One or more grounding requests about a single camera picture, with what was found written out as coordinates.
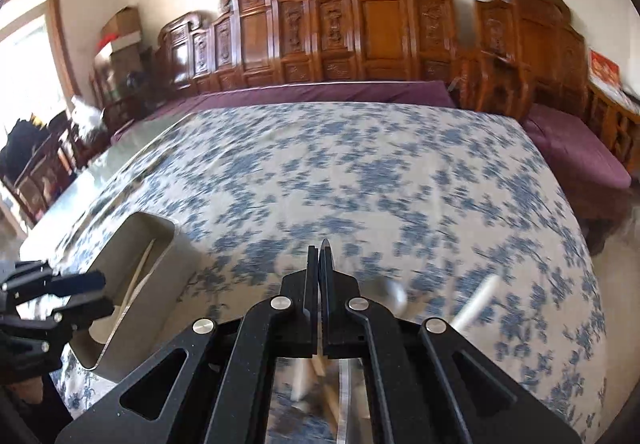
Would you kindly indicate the carved wooden armchair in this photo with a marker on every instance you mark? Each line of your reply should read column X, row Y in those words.
column 530, row 34

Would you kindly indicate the dark wooden cabinet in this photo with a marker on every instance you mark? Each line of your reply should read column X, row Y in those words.
column 117, row 99

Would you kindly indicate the dark wooden furniture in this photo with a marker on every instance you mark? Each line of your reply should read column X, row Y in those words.
column 35, row 174

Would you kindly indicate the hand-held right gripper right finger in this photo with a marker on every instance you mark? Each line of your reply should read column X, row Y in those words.
column 330, row 304

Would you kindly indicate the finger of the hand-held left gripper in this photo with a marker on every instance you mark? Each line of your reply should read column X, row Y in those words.
column 85, row 314
column 80, row 284

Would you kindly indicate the white papers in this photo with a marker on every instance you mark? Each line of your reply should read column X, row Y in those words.
column 622, row 96

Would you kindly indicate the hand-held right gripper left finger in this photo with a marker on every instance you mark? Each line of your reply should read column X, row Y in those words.
column 310, row 304

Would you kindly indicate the white plastic bag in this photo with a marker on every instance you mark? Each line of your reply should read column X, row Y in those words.
column 89, row 116

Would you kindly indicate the wooden chopstick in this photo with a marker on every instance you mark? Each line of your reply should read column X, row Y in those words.
column 142, row 269
column 331, row 394

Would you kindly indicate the carved wooden bench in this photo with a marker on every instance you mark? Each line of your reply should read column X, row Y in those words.
column 380, row 14
column 325, row 94

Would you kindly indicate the wooden framed window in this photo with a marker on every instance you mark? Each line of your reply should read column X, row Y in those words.
column 30, row 49

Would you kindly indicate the white plastic utensil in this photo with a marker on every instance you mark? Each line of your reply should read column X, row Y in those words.
column 480, row 299

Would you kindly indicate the grey metal tray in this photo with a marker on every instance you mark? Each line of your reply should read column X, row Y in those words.
column 170, row 269

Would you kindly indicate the purple armchair seat cushion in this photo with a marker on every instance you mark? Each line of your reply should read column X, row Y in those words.
column 575, row 149

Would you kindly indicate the blue floral tablecloth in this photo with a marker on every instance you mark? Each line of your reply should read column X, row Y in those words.
column 350, row 164

